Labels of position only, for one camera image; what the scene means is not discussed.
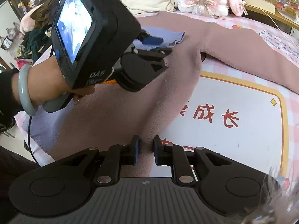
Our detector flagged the purple and mauve sweater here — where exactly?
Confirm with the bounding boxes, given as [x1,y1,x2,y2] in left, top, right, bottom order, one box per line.
[23,12,298,177]

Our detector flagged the person's left hand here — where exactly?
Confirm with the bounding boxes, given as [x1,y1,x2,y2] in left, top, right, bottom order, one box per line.
[11,55,96,107]

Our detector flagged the olive brown garment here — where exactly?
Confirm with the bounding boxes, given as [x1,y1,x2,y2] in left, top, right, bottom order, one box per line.
[30,0,60,29]

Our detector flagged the dark green garment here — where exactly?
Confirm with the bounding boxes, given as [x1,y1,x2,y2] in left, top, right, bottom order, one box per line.
[21,24,52,63]

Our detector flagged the fluffy pink garment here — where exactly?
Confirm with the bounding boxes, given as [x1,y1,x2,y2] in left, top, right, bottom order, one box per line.
[19,4,44,35]

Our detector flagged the pink checkered cartoon desk mat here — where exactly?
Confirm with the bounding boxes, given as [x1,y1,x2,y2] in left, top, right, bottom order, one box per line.
[17,12,298,177]

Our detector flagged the grey jade bangle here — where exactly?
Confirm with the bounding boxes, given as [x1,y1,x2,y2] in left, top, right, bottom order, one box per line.
[18,64,38,116]

